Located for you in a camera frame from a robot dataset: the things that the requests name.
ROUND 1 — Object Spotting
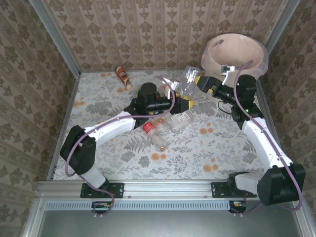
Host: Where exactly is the aluminium side rail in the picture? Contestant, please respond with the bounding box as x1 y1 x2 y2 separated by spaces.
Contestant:
48 72 82 181
255 79 294 180

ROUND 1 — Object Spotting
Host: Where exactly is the brown label bottle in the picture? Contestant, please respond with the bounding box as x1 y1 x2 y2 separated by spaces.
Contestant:
115 66 133 90

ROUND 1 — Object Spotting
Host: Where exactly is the white label clear bottle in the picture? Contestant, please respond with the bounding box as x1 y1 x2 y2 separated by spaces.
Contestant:
158 110 195 133

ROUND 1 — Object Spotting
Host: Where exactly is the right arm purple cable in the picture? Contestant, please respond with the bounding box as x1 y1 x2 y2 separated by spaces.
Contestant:
228 60 305 218

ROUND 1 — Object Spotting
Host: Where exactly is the red label clear bottle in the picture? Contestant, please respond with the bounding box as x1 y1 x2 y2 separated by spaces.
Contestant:
142 121 168 152

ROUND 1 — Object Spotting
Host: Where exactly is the aluminium frame post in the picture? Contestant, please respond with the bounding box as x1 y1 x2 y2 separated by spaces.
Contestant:
263 0 302 50
28 0 82 77

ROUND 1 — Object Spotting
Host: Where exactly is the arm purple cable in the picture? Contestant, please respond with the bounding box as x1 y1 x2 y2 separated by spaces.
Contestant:
228 60 305 218
64 76 177 218

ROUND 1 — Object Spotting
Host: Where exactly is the grey metal sheet panel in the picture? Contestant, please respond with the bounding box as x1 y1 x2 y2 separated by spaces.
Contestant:
24 209 316 237

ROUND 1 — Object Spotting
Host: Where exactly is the grey slotted cable duct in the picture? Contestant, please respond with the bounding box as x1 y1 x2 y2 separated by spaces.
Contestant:
45 199 232 211

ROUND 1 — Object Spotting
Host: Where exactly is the clear plastic bottle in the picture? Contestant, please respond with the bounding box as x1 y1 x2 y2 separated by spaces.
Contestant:
181 66 201 100

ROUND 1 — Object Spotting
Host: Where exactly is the pink plastic waste bin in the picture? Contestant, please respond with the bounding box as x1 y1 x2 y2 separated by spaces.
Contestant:
201 33 270 80

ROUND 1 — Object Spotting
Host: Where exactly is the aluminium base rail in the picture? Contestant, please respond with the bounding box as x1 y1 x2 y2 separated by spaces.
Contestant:
36 179 307 200

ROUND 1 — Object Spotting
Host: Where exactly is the black connector with wires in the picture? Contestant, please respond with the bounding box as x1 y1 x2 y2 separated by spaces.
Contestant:
91 201 116 215
228 200 248 214

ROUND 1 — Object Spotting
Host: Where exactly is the floral patterned table cover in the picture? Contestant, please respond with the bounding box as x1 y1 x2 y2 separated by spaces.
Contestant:
53 70 283 181

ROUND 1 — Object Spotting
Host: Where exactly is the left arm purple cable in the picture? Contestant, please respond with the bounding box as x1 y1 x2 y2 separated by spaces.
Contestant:
64 76 177 218

